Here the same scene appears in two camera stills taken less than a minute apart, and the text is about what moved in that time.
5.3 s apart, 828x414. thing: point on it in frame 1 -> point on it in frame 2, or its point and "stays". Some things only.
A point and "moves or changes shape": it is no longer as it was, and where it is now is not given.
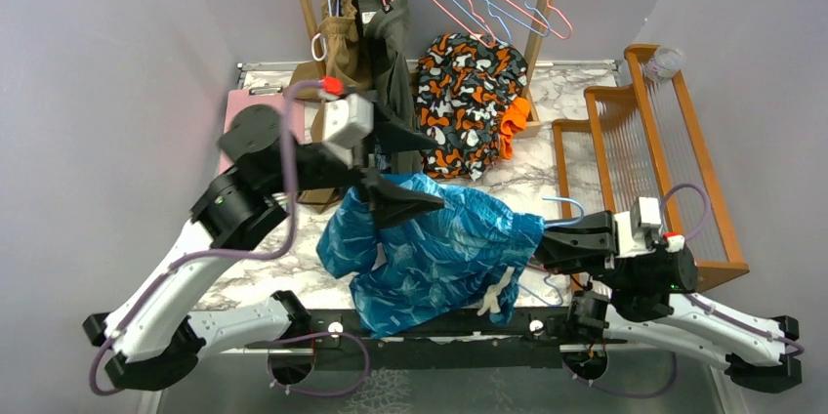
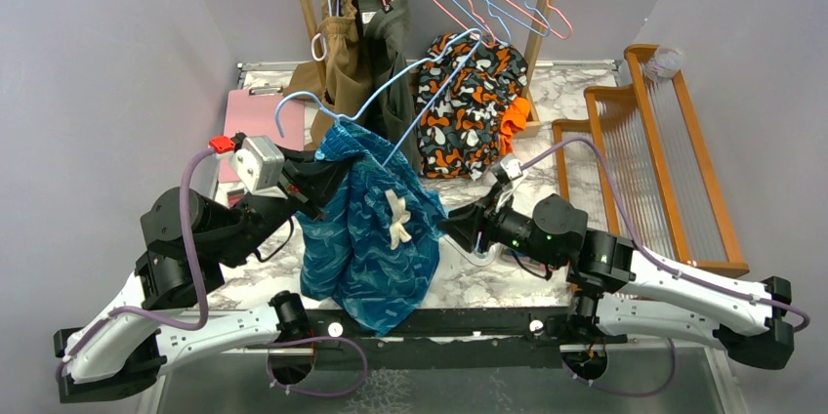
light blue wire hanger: x=581 y=208 -> x=477 y=34
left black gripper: x=387 y=203 -> x=316 y=179
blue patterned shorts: x=429 y=270 moves or changes shape
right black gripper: x=579 y=246 -> x=464 y=224
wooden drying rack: x=642 y=140 stays
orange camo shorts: x=470 y=101 stays
